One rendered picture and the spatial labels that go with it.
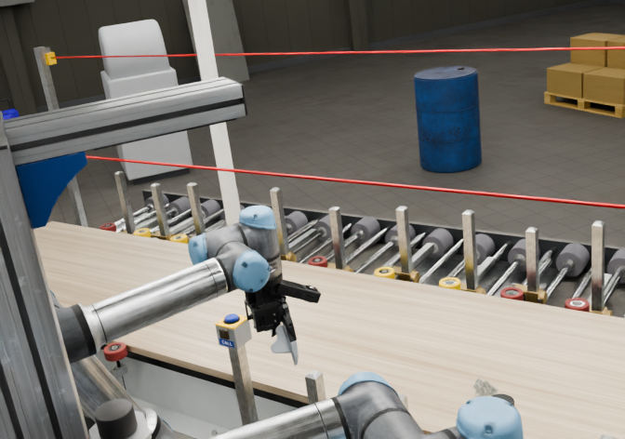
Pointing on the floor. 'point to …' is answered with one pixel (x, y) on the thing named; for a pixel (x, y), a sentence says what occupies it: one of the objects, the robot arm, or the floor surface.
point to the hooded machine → (139, 81)
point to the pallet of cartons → (591, 75)
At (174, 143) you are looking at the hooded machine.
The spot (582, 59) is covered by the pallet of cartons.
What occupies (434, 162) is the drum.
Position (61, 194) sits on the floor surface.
